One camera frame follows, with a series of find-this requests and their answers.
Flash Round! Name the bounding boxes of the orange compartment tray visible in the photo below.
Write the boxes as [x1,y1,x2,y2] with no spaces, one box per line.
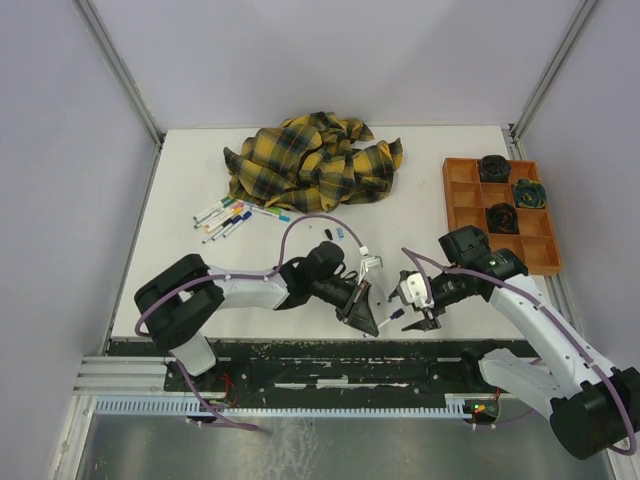
[442,158,562,276]

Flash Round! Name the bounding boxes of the black orange rolled sock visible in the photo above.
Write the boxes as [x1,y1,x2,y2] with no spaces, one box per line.
[486,203,519,234]

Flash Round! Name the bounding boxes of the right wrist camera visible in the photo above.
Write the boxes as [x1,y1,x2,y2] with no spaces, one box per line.
[398,270,435,310]

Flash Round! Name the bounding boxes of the aluminium frame post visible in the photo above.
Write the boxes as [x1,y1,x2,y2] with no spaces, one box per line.
[503,0,604,160]
[69,0,166,151]

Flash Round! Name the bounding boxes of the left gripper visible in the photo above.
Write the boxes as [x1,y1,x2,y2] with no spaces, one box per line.
[311,276,378,337]

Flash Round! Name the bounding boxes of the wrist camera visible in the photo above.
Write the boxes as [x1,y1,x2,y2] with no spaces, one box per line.
[398,270,435,310]
[357,254,383,284]

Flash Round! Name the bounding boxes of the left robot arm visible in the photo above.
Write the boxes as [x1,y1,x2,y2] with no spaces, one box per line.
[134,241,382,390]

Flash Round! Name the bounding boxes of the light blue cable duct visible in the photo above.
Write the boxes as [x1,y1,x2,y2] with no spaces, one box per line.
[94,394,496,416]

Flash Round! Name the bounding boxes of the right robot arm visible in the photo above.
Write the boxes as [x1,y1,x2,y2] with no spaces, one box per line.
[393,225,639,460]

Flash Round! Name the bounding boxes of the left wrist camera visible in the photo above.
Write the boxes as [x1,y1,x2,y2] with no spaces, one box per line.
[357,254,383,284]

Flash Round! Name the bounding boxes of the pink cap pen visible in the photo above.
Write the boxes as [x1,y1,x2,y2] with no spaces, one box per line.
[203,201,245,233]

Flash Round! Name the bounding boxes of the right aluminium frame post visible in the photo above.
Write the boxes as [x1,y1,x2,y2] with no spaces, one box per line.
[503,0,604,160]

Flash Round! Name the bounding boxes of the yellow plaid cloth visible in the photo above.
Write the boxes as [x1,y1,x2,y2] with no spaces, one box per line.
[223,112,404,213]

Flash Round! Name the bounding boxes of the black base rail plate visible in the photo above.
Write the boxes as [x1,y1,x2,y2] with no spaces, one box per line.
[164,339,531,407]

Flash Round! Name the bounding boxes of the left aluminium frame post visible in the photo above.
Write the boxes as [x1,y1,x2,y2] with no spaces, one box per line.
[69,0,166,151]

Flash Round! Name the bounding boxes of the teal yellow rolled sock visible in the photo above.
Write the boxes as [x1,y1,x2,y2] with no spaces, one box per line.
[513,179,547,209]

